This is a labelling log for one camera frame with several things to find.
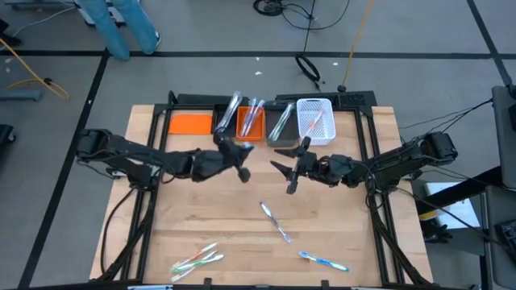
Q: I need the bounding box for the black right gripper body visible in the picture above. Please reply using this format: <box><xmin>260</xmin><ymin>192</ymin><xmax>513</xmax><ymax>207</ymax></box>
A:
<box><xmin>286</xmin><ymin>135</ymin><xmax>347</xmax><ymax>195</ymax></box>

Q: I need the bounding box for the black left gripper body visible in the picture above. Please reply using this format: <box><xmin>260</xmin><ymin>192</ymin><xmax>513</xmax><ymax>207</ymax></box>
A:
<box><xmin>189</xmin><ymin>132</ymin><xmax>253</xmax><ymax>184</ymax></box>

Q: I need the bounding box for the orange toothbrush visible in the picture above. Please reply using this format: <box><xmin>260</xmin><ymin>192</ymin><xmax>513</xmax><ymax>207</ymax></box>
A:
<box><xmin>304</xmin><ymin>109</ymin><xmax>327</xmax><ymax>140</ymax></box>
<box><xmin>172</xmin><ymin>242</ymin><xmax>220</xmax><ymax>269</ymax></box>

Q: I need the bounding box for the green toothbrushes bottom pile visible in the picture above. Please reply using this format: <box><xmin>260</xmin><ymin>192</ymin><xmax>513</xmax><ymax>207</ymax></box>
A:
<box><xmin>170</xmin><ymin>251</ymin><xmax>216</xmax><ymax>282</ymax></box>

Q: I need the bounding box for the grey plastic basket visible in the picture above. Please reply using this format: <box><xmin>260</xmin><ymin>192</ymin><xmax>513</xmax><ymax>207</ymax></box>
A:
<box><xmin>264</xmin><ymin>100</ymin><xmax>300</xmax><ymax>148</ymax></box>

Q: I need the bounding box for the orange plastic basket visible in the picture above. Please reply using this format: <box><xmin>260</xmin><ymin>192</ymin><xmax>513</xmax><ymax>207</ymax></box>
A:
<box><xmin>235</xmin><ymin>105</ymin><xmax>267</xmax><ymax>142</ymax></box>

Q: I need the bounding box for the white plastic basket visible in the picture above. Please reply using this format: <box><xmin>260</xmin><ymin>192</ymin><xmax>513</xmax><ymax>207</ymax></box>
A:
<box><xmin>296</xmin><ymin>97</ymin><xmax>338</xmax><ymax>147</ymax></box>

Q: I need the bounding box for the orange flat plastic lid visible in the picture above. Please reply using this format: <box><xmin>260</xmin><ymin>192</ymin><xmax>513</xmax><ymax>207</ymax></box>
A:
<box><xmin>168</xmin><ymin>113</ymin><xmax>214</xmax><ymax>136</ymax></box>

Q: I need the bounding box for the black flat panel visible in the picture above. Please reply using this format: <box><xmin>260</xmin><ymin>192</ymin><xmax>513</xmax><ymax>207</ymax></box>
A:
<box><xmin>176</xmin><ymin>93</ymin><xmax>239</xmax><ymax>106</ymax></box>

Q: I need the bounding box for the black perforated panel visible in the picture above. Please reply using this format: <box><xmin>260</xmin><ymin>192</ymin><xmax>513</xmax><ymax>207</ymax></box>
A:
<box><xmin>275</xmin><ymin>90</ymin><xmax>379</xmax><ymax>110</ymax></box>

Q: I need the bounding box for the black crumpled object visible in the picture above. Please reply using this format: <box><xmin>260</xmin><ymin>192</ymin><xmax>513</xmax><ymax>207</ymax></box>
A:
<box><xmin>421</xmin><ymin>220</ymin><xmax>456</xmax><ymax>244</ymax></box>

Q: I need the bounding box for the white paper sheet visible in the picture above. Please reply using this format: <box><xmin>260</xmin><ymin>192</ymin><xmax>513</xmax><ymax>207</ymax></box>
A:
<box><xmin>422</xmin><ymin>180</ymin><xmax>481</xmax><ymax>230</ymax></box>

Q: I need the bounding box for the black metal beam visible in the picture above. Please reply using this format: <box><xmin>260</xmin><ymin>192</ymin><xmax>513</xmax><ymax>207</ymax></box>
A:
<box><xmin>414</xmin><ymin>165</ymin><xmax>506</xmax><ymax>215</ymax></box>

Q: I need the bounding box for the person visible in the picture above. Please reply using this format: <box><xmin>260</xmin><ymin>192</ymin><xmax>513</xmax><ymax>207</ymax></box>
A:
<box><xmin>76</xmin><ymin>0</ymin><xmax>162</xmax><ymax>61</ymax></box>

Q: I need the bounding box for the grey cabinet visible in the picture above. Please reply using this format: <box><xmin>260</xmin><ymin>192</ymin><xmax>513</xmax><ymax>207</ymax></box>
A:
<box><xmin>490</xmin><ymin>84</ymin><xmax>516</xmax><ymax>190</ymax></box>
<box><xmin>482</xmin><ymin>184</ymin><xmax>516</xmax><ymax>290</ymax></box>

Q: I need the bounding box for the black keyboard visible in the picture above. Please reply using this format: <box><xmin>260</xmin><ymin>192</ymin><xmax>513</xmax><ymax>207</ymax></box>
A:
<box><xmin>493</xmin><ymin>219</ymin><xmax>516</xmax><ymax>254</ymax></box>

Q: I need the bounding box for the grey metal floor base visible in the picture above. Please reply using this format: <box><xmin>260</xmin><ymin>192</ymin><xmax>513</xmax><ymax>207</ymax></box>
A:
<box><xmin>0</xmin><ymin>89</ymin><xmax>43</xmax><ymax>102</ymax></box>
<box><xmin>4</xmin><ymin>0</ymin><xmax>68</xmax><ymax>11</ymax></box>

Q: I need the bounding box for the black floor object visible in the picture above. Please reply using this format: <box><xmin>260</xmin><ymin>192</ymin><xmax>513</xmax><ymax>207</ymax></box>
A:
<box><xmin>0</xmin><ymin>23</ymin><xmax>24</xmax><ymax>48</ymax></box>

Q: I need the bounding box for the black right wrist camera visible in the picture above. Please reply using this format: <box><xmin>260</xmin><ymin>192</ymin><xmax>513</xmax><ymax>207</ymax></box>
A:
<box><xmin>302</xmin><ymin>155</ymin><xmax>326</xmax><ymax>178</ymax></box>

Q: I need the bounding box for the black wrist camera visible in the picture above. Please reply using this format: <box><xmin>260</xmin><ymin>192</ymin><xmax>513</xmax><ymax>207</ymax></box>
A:
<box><xmin>302</xmin><ymin>155</ymin><xmax>326</xmax><ymax>178</ymax></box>
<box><xmin>217</xmin><ymin>147</ymin><xmax>239</xmax><ymax>168</ymax></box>

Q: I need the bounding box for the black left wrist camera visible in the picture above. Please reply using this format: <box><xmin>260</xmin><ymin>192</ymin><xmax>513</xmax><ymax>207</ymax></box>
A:
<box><xmin>217</xmin><ymin>147</ymin><xmax>239</xmax><ymax>168</ymax></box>

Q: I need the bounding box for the black hanging cable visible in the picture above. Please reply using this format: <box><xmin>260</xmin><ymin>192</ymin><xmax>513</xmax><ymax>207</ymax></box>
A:
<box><xmin>293</xmin><ymin>0</ymin><xmax>323</xmax><ymax>92</ymax></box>

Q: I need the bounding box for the yellow hanging cable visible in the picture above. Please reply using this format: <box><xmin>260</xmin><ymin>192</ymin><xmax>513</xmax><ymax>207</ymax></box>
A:
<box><xmin>340</xmin><ymin>0</ymin><xmax>375</xmax><ymax>93</ymax></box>

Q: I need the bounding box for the black floor cable bundle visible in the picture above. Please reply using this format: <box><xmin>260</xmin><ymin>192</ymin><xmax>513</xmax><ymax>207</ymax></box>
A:
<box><xmin>252</xmin><ymin>0</ymin><xmax>352</xmax><ymax>32</ymax></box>

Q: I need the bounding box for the yellow floor cable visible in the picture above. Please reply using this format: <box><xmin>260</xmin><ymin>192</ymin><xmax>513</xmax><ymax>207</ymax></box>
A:
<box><xmin>0</xmin><ymin>37</ymin><xmax>70</xmax><ymax>100</ymax></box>

